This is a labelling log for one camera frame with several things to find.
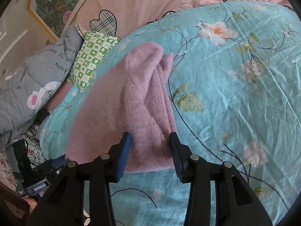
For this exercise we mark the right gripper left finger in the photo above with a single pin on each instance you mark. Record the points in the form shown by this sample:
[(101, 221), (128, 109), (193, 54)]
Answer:
[(63, 202)]

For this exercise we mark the grey printed pillow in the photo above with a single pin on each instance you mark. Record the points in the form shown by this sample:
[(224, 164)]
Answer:
[(33, 84)]

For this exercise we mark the gold framed floral painting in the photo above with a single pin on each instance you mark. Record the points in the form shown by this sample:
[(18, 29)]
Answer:
[(54, 16)]

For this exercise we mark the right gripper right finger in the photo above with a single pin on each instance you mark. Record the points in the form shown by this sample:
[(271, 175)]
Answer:
[(236, 203)]

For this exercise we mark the floral bed sheet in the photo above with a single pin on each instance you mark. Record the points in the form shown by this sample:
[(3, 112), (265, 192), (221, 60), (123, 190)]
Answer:
[(9, 165)]

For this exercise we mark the person's left hand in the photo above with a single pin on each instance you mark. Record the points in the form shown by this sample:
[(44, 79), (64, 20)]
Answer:
[(31, 201)]

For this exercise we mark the teal floral quilt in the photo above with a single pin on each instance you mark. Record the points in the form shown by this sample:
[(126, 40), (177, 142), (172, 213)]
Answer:
[(234, 89)]

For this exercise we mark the pink folded blanket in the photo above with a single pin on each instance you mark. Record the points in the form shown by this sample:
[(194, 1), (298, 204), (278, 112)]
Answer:
[(59, 95)]

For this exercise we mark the green checkered pillow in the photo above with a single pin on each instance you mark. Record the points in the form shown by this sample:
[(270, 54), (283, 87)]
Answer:
[(96, 45)]

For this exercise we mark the mauve knit sweater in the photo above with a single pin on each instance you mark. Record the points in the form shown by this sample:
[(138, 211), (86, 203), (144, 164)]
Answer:
[(131, 97)]

